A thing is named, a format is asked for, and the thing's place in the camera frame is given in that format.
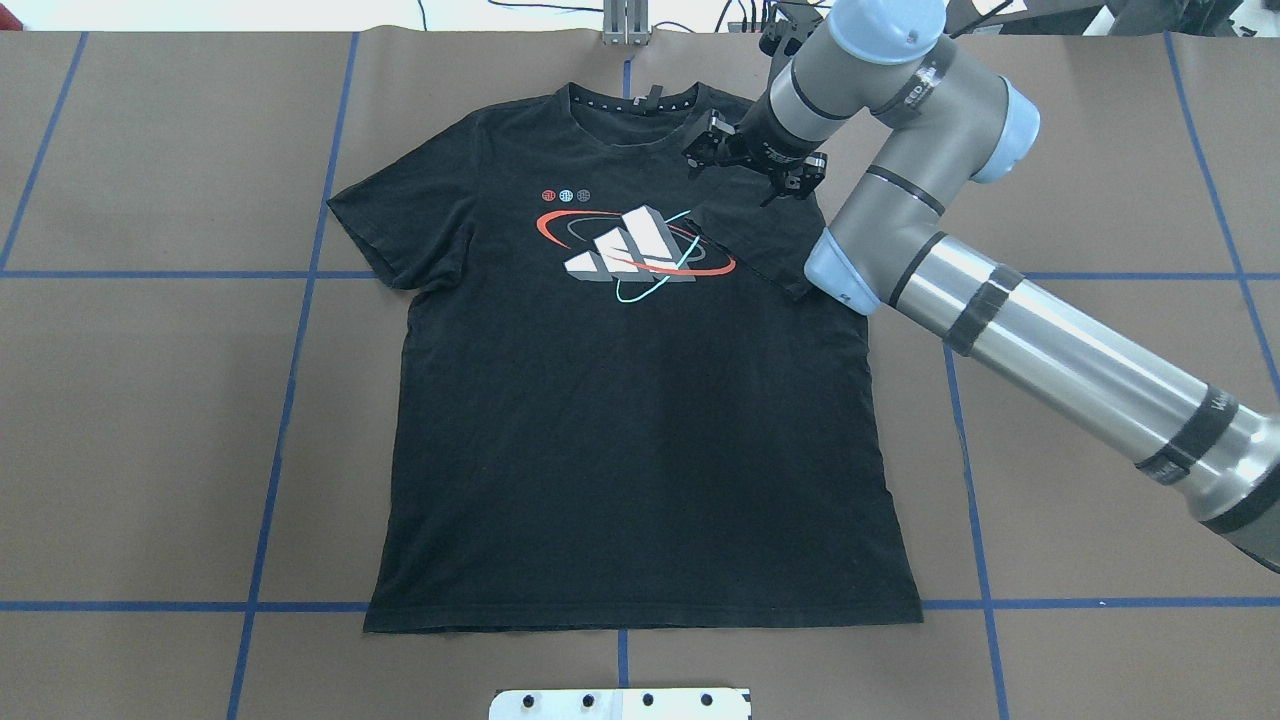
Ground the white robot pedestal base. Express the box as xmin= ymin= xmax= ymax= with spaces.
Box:
xmin=488 ymin=687 xmax=754 ymax=719

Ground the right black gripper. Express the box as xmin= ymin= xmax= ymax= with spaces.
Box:
xmin=682 ymin=95 xmax=828 ymax=208

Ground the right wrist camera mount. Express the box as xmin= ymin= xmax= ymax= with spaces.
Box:
xmin=758 ymin=1 xmax=826 ymax=59

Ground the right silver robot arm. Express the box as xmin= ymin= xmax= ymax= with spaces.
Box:
xmin=684 ymin=1 xmax=1279 ymax=571

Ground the brown paper table cover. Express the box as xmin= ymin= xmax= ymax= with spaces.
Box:
xmin=1 ymin=27 xmax=1279 ymax=719

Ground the aluminium frame post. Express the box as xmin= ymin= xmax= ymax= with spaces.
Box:
xmin=602 ymin=0 xmax=652 ymax=46

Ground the black graphic t-shirt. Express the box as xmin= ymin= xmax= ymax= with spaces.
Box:
xmin=328 ymin=83 xmax=922 ymax=634

